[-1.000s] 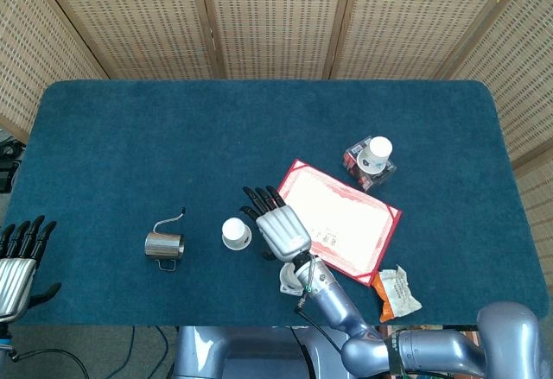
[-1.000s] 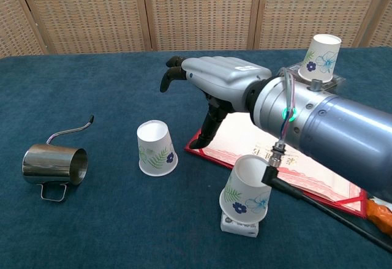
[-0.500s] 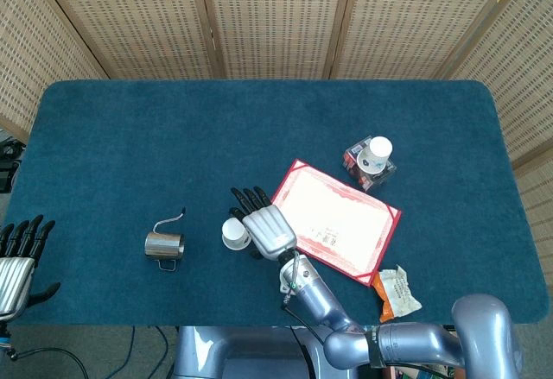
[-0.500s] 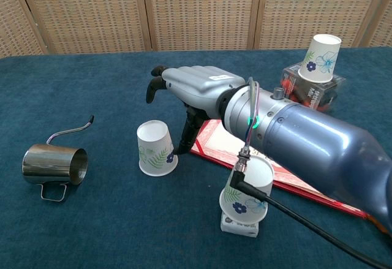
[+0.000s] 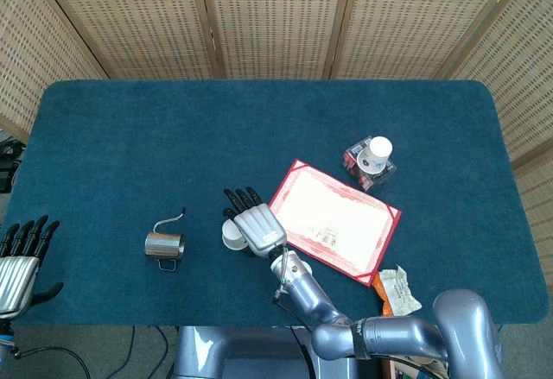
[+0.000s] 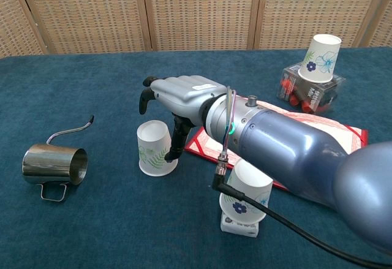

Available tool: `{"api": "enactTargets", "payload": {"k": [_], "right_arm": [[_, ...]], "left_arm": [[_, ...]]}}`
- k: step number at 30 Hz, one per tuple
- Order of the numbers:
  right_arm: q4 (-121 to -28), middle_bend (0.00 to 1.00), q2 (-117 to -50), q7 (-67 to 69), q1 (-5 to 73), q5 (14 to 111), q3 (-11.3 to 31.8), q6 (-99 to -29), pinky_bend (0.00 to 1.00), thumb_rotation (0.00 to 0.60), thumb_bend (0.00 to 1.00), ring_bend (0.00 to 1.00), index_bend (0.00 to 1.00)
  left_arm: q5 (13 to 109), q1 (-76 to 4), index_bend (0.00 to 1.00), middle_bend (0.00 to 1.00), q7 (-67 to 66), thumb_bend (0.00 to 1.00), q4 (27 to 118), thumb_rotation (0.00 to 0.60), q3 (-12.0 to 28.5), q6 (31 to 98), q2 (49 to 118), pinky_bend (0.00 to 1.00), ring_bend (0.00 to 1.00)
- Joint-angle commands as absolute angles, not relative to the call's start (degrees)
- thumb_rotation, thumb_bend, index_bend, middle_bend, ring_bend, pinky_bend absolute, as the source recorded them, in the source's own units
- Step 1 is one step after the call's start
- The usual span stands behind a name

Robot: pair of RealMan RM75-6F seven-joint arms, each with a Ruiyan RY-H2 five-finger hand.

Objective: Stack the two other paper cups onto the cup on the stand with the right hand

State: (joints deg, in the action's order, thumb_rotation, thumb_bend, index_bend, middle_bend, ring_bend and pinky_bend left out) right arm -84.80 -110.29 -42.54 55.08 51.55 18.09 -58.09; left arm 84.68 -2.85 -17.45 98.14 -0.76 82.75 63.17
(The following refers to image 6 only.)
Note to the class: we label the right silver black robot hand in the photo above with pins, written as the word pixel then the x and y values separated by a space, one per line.
pixel 183 97

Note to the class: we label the white floral paper cup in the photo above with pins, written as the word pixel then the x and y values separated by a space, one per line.
pixel 321 57
pixel 151 146
pixel 235 213

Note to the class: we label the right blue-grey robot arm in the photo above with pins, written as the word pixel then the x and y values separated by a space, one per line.
pixel 291 146

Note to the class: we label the red certificate folder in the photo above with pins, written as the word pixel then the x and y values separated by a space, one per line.
pixel 205 146

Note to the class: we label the woven bamboo folding screen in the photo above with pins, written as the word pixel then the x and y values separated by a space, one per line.
pixel 199 11

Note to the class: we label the blue table cloth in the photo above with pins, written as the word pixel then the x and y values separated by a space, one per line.
pixel 92 91

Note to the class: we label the clear box of red markers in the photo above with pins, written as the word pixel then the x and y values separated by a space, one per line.
pixel 318 97

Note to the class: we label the small white box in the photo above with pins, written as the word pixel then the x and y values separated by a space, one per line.
pixel 239 229

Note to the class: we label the steel gooseneck pitcher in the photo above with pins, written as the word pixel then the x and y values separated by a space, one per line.
pixel 52 163

